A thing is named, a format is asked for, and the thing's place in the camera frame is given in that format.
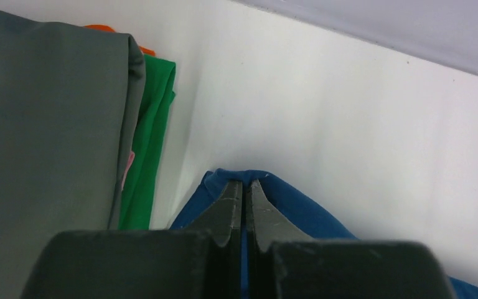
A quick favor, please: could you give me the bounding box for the grey folded t shirt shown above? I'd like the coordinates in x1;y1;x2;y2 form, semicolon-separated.
0;11;146;298

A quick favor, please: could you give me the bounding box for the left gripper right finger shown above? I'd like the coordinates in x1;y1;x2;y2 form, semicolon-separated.
245;180;313;298

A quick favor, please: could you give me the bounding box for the blue t shirt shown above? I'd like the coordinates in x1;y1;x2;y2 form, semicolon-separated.
172;169;478;298

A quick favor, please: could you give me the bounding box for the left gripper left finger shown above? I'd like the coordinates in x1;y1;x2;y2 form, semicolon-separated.
185;180;243;298

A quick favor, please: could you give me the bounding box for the orange folded t shirt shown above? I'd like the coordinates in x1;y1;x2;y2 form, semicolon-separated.
85;24;156;57

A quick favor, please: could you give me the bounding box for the green folded t shirt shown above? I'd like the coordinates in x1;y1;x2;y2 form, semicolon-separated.
118;54;176;230

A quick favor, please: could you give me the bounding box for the pink folded t shirt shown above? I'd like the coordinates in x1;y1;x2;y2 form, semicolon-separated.
121;150;135;190

